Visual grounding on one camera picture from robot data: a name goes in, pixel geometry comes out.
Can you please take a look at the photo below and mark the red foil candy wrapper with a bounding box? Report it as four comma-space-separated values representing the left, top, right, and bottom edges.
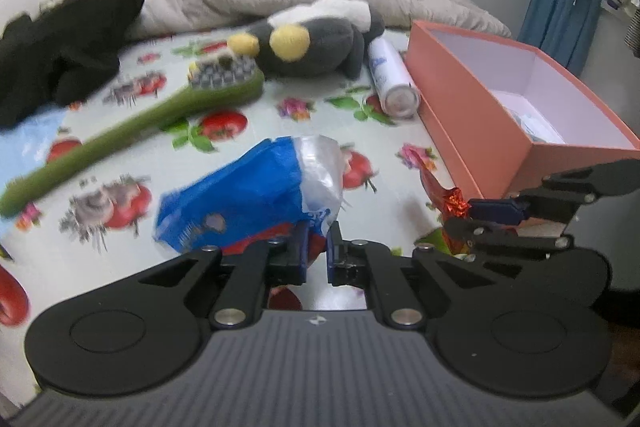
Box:
420, 164, 470, 256

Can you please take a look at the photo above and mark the blue white plastic bag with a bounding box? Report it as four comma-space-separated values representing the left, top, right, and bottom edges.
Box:
154, 135, 346, 261

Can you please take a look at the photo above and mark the light blue face mask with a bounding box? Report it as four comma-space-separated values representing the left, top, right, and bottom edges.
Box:
508, 108, 565, 144

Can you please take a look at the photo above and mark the pink cardboard box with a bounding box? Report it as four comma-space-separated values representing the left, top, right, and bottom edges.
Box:
405, 20, 639, 199

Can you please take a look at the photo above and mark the grey penguin plush toy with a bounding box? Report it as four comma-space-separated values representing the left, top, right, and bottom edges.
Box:
227, 0, 385, 79

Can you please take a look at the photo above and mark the floral fruit tablecloth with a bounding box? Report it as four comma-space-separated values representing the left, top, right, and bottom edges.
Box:
0, 28, 452, 398

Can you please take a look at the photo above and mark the green plush toothbrush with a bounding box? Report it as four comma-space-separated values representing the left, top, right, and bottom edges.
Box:
1, 52, 265, 218

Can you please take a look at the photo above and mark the white spray can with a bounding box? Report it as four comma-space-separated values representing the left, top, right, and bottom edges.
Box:
368, 37, 421, 119

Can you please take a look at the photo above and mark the black garment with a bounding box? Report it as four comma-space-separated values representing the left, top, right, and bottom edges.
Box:
1, 0, 144, 129

